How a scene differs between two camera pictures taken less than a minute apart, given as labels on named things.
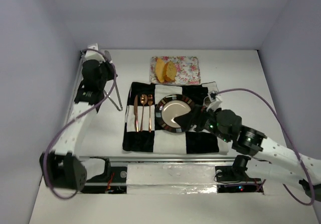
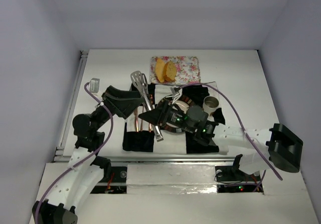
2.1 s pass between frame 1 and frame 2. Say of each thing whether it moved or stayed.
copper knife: stayed
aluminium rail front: stayed
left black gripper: moved
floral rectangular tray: stayed
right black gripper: moved
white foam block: stayed
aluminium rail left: stayed
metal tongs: moved
